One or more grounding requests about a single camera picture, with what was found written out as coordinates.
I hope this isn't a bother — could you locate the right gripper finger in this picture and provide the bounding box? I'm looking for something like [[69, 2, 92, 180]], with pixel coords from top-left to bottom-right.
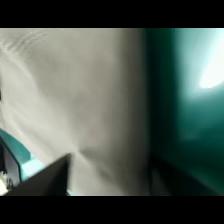
[[5, 152, 73, 197]]

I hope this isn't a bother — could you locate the white shirt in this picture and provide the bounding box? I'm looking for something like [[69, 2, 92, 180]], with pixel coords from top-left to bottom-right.
[[0, 28, 152, 197]]

